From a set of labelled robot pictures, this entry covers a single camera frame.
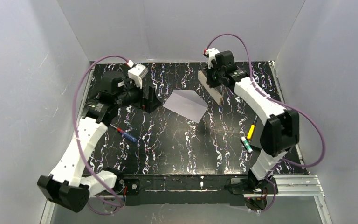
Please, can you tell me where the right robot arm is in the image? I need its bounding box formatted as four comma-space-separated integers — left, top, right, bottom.
198, 48, 299, 191

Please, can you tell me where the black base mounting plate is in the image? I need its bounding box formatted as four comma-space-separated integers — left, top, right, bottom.
92, 174, 278, 207

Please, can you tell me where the black square pad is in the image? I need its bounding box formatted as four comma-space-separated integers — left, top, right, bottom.
250, 118, 264, 152

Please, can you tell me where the aluminium frame rail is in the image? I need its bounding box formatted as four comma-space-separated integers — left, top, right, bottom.
41, 174, 332, 224

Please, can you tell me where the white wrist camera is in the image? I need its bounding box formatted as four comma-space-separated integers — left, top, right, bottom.
204, 48, 220, 69
126, 60, 148, 89

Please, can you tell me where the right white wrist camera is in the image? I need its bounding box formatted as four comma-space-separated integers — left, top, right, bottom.
204, 48, 220, 69

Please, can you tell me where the lavender paper envelope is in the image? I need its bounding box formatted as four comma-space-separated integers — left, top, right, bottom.
163, 90, 208, 123

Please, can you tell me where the blue red screwdriver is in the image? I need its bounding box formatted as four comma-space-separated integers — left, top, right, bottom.
109, 124, 137, 143

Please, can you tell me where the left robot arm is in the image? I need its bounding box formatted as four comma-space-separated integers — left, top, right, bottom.
37, 68, 161, 212

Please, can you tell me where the tan bordered letter paper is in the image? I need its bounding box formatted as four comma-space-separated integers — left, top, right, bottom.
197, 70, 223, 105

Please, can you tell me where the white green glue stick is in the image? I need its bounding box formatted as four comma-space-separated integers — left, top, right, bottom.
240, 136, 253, 153

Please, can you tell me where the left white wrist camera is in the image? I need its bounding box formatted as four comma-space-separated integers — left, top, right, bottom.
126, 60, 148, 89

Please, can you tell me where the yellow black screwdriver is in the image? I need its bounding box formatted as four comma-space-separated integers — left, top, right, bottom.
247, 116, 258, 140

